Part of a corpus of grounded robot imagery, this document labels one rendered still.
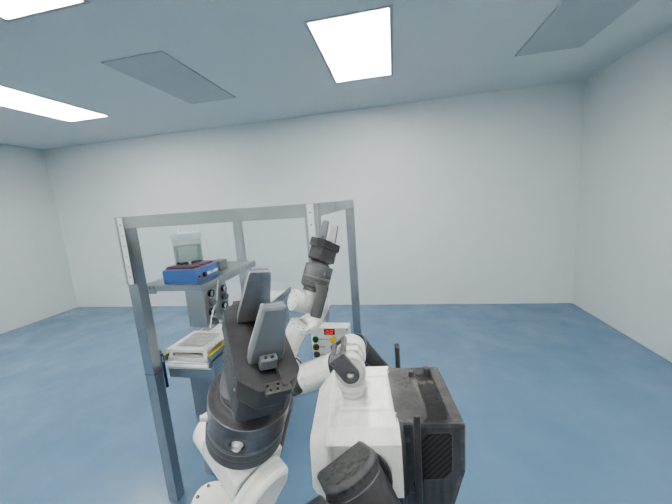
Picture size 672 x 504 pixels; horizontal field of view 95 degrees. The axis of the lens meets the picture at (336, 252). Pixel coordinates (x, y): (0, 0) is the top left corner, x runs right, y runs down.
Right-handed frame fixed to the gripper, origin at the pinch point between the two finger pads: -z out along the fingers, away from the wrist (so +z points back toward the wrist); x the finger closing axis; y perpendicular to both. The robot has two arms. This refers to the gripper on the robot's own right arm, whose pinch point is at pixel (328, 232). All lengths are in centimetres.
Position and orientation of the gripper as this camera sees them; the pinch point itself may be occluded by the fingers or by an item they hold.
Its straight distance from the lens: 98.6
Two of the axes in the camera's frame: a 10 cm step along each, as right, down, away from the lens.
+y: -8.2, -1.6, 5.5
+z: -2.5, 9.6, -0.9
